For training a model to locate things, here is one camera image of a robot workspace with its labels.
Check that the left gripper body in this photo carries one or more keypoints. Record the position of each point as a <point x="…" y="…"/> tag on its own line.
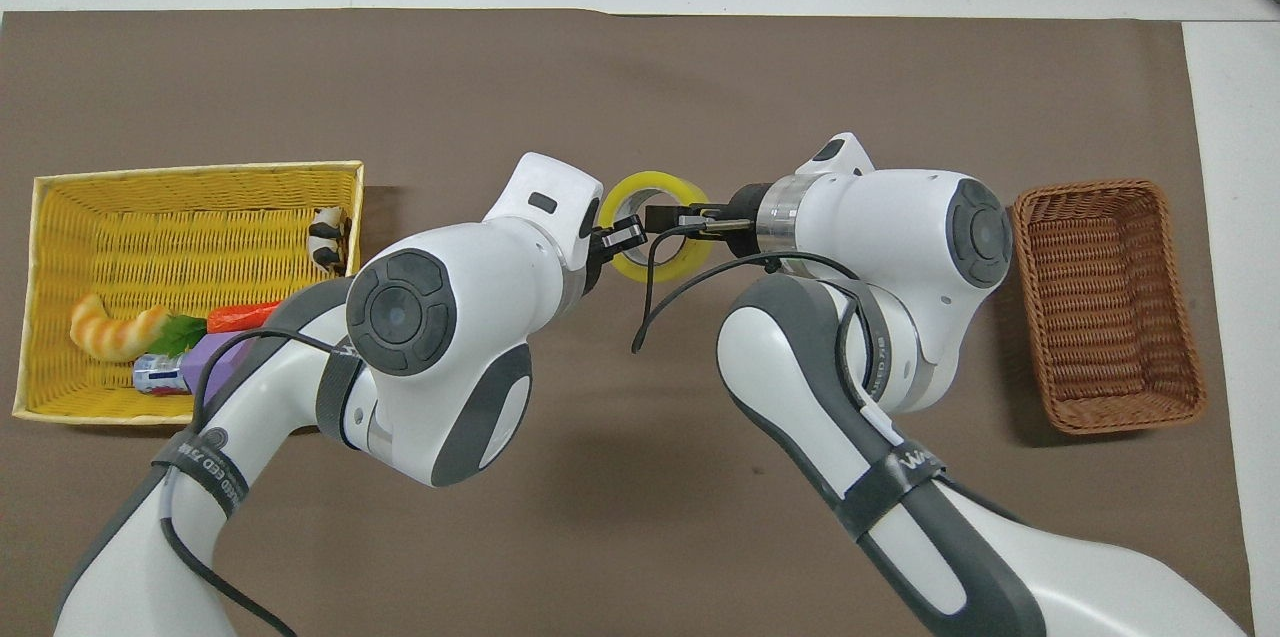
<point x="592" y="262"/>

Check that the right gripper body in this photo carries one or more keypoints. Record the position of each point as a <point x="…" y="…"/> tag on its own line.
<point x="747" y="222"/>

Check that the yellow tape roll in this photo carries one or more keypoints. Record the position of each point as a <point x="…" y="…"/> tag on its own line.
<point x="678" y="262"/>

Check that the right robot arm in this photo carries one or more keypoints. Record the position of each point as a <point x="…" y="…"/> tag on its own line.
<point x="880" y="217"/>

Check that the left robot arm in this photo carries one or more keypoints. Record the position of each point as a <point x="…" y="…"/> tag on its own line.
<point x="480" y="257"/>

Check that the brown wicker basket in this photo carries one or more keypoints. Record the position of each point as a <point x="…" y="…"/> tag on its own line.
<point x="1105" y="307"/>

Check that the yellow wicker basket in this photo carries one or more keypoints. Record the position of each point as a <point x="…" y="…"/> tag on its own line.
<point x="200" y="237"/>

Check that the panda toy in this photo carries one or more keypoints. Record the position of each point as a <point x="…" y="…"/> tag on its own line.
<point x="326" y="239"/>

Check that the toy carrot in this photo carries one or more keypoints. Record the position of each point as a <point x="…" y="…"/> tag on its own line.
<point x="240" y="316"/>

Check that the purple box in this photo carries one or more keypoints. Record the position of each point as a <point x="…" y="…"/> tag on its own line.
<point x="215" y="362"/>

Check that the blue and white can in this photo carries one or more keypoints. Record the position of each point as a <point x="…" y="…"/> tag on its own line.
<point x="158" y="375"/>

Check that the toy shrimp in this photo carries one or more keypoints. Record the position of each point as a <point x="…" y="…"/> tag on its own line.
<point x="110" y="332"/>

